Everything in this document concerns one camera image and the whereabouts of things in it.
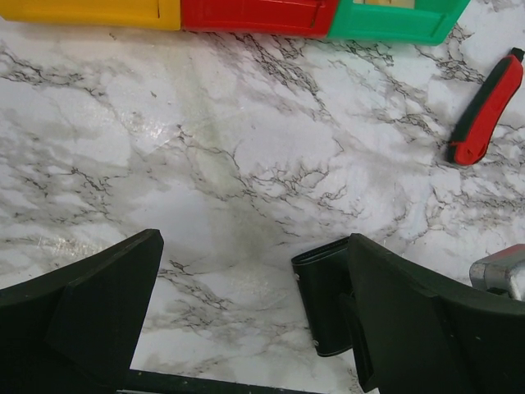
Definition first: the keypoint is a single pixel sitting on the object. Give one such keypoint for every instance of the yellow plastic bin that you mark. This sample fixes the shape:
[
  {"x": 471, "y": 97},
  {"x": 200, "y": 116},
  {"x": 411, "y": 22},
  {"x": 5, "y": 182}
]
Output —
[{"x": 160, "y": 15}]

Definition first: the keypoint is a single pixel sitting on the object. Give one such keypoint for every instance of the red plastic bin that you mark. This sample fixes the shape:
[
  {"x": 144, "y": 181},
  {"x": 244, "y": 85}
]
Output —
[{"x": 300, "y": 18}]

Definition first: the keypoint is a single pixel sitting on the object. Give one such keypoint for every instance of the red black utility knife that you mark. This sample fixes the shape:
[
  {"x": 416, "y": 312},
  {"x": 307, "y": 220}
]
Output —
[{"x": 472, "y": 134}]

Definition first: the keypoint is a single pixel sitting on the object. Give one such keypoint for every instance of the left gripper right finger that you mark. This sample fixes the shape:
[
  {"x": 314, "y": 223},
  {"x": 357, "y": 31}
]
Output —
[{"x": 417, "y": 331}]

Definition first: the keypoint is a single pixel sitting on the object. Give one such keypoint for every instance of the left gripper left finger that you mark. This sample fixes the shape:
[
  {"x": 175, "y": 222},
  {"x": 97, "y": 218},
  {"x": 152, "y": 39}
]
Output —
[{"x": 75, "y": 329}]

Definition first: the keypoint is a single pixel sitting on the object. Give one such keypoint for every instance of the black leather card holder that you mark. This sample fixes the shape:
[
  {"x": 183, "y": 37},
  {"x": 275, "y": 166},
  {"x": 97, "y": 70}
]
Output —
[{"x": 322, "y": 275}]

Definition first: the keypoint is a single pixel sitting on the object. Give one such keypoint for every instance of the green plastic bin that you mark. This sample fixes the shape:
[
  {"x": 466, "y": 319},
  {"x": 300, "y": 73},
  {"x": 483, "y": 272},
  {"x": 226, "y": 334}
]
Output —
[{"x": 427, "y": 22}]

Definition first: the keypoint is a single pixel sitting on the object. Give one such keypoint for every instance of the black metal base rail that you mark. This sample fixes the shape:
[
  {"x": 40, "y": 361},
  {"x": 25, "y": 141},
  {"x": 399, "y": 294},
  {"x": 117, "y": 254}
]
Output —
[{"x": 138, "y": 381}]

